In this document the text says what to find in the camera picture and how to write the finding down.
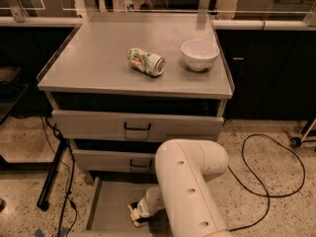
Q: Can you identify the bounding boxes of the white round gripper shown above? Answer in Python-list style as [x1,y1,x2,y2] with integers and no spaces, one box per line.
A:
[127,185,164,228]

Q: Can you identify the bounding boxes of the yellow green sponge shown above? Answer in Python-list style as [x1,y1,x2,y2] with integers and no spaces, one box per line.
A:
[127,202,150,228]

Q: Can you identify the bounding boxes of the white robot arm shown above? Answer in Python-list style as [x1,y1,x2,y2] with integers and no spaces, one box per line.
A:
[127,139,233,237]

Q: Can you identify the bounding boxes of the open bottom grey drawer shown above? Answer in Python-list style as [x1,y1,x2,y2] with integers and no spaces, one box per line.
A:
[69,172,173,237]

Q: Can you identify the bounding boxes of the middle grey drawer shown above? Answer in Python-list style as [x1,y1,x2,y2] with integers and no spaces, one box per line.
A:
[73,149,155,173]

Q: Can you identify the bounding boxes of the top grey drawer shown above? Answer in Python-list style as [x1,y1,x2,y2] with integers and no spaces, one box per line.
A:
[52,110,223,142]

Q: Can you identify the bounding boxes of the grey metal drawer cabinet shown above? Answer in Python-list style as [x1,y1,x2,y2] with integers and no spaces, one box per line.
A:
[37,11,235,237]

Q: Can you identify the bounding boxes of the blue tape piece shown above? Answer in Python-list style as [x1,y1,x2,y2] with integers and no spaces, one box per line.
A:
[34,227,69,237]

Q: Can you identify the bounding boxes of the black table leg stand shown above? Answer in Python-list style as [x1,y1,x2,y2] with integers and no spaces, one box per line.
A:
[0,138,66,211]

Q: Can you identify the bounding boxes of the crushed soda can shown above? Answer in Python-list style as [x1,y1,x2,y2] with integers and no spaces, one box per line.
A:
[127,47,166,77]

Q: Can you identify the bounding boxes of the white bowl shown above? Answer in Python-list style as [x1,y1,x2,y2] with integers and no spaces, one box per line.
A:
[181,39,220,71]

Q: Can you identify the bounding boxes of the black wheeled cart base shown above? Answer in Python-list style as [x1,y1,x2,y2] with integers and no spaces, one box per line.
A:
[289,118,316,148]

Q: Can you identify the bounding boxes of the clear water bottle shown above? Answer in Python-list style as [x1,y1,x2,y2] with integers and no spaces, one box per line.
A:
[123,0,134,12]

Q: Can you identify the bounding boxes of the black cables at left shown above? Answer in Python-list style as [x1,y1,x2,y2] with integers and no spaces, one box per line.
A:
[39,116,79,237]

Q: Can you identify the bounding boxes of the black floor cable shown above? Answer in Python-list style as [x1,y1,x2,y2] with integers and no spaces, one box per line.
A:
[226,133,306,233]

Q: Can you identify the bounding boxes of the white horizontal rail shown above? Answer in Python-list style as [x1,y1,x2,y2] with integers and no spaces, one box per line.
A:
[0,17,316,32]

